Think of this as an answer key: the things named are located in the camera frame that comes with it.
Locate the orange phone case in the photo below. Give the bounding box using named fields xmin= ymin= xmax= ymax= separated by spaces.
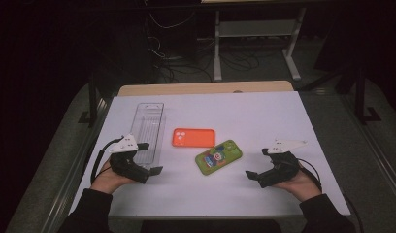
xmin=171 ymin=127 xmax=216 ymax=149

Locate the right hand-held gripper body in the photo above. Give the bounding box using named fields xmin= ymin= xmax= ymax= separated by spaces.
xmin=257 ymin=139 xmax=309 ymax=189

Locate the person's right hand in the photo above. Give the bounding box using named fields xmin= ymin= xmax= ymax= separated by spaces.
xmin=272 ymin=161 xmax=321 ymax=203

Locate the white hanging cable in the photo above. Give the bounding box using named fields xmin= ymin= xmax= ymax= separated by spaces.
xmin=148 ymin=11 xmax=195 ymax=30

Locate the person's left hand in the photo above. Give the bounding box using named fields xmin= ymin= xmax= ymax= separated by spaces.
xmin=90 ymin=159 xmax=137 ymax=195

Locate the green phone case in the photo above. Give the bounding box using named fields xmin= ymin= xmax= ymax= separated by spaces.
xmin=194 ymin=139 xmax=244 ymax=176

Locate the black metal stand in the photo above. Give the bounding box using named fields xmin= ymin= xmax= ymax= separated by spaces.
xmin=78 ymin=74 xmax=100 ymax=128
xmin=354 ymin=64 xmax=383 ymax=125

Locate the white metal desk frame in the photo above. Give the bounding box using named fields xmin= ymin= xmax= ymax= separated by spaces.
xmin=214 ymin=7 xmax=307 ymax=82

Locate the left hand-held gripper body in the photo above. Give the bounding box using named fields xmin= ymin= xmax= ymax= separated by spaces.
xmin=108 ymin=133 xmax=151 ymax=184

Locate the wooden table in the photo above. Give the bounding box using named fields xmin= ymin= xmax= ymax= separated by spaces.
xmin=117 ymin=81 xmax=295 ymax=97

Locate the right hand-held gripper black cable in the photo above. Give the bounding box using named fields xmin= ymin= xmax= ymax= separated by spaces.
xmin=297 ymin=157 xmax=365 ymax=233

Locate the bundle of floor cables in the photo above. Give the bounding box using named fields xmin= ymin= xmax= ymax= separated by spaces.
xmin=147 ymin=35 xmax=272 ymax=83

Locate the clear plastic tray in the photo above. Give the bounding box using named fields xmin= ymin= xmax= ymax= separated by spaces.
xmin=130 ymin=102 xmax=167 ymax=169

